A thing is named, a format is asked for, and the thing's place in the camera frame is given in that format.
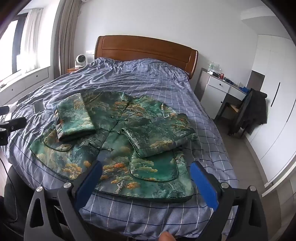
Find green landscape print jacket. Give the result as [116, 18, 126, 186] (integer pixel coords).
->
[30, 91, 199, 204]

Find white desk fan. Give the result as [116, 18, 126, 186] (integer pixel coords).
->
[74, 54, 88, 68]

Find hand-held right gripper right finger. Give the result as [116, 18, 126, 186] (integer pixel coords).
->
[190, 161, 269, 241]

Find bed with blue plaid sheet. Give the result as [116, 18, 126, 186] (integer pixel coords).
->
[1, 57, 240, 240]

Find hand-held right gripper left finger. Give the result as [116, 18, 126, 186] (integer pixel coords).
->
[24, 160, 103, 241]

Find white cloth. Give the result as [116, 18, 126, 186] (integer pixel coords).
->
[5, 103, 22, 112]

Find white sheer curtain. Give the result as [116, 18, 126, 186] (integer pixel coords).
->
[20, 8, 44, 72]

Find brown curtain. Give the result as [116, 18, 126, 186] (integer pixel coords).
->
[54, 0, 81, 77]

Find white window-side cabinet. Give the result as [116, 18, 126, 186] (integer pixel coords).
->
[0, 66, 52, 106]

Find wooden bed headboard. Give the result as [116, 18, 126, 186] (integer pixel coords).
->
[94, 35, 199, 80]

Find white desk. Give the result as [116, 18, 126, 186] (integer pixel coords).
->
[200, 68, 248, 120]

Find clear plastic container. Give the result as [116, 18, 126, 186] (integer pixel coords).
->
[207, 61, 220, 73]

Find window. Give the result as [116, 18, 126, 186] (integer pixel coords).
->
[0, 13, 28, 80]

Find person's dark pants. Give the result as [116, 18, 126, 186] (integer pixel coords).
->
[0, 162, 30, 234]

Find white wardrobe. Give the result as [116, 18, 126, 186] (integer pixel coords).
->
[240, 35, 296, 193]

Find person's right hand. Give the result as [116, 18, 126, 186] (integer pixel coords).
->
[161, 232, 177, 241]

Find dark wooden chair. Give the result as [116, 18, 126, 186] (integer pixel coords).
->
[214, 89, 249, 137]

